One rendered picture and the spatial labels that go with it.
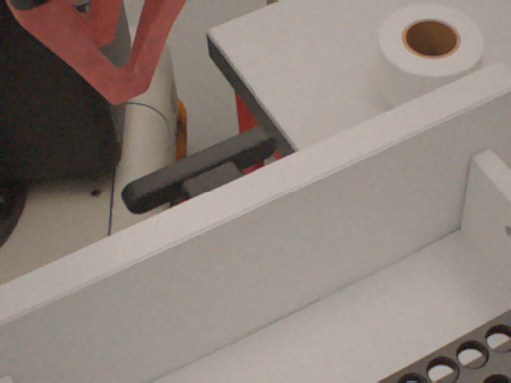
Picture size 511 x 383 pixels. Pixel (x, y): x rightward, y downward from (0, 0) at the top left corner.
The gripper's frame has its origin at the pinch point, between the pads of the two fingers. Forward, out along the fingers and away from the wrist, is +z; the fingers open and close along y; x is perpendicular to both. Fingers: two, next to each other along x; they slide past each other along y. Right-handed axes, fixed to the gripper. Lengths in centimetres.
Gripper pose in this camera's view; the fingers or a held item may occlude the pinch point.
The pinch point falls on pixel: (108, 54)
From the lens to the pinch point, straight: 38.7
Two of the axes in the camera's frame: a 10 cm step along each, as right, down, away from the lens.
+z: 0.8, 6.3, 7.7
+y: 4.7, 6.6, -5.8
